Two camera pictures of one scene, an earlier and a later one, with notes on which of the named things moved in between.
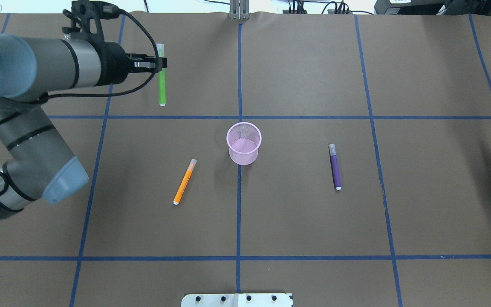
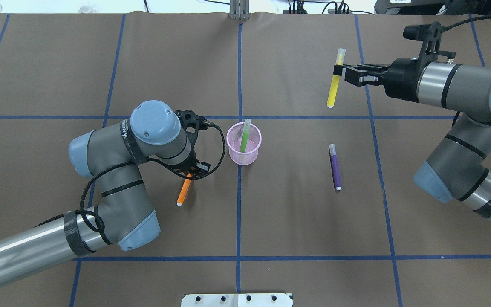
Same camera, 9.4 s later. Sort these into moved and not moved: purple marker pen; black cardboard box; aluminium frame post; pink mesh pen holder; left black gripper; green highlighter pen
Moved: green highlighter pen; left black gripper
Not moved: black cardboard box; pink mesh pen holder; purple marker pen; aluminium frame post
